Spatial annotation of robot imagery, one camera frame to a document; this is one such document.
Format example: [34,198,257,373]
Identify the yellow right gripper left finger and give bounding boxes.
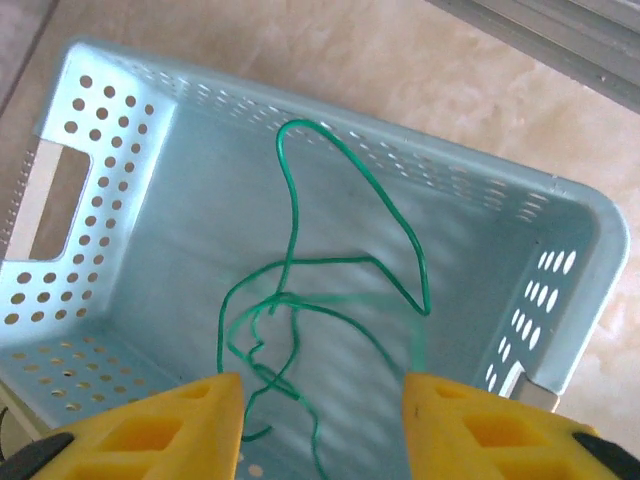
[53,372,247,480]

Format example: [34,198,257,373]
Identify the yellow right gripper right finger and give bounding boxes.
[402,372,611,480]

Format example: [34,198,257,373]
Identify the thin green cable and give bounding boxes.
[217,118,432,480]

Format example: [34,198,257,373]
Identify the light blue perforated basket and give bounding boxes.
[0,34,632,480]

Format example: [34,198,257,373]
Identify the aluminium extrusion rail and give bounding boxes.
[433,0,640,112]

